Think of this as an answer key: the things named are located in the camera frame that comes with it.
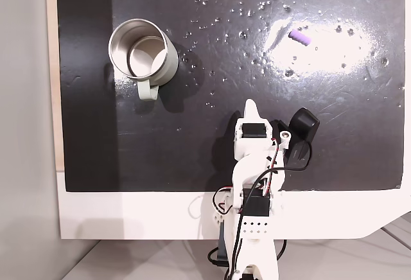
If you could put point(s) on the purple pen grip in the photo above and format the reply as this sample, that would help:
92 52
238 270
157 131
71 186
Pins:
299 37

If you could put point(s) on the black oval camera box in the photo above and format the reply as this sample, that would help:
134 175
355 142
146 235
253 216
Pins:
304 122

